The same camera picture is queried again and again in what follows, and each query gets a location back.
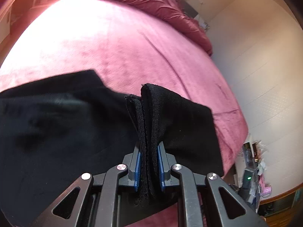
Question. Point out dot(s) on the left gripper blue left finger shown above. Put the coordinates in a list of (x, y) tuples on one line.
[(134, 168)]

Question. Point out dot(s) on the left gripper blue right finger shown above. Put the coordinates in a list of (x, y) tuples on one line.
[(165, 162)]

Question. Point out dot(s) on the black pants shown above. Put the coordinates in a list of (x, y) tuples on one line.
[(55, 129)]

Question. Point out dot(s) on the cluttered items beside bed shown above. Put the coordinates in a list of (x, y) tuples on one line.
[(250, 167)]

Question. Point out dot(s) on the pink bed blanket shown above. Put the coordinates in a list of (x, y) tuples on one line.
[(126, 48)]

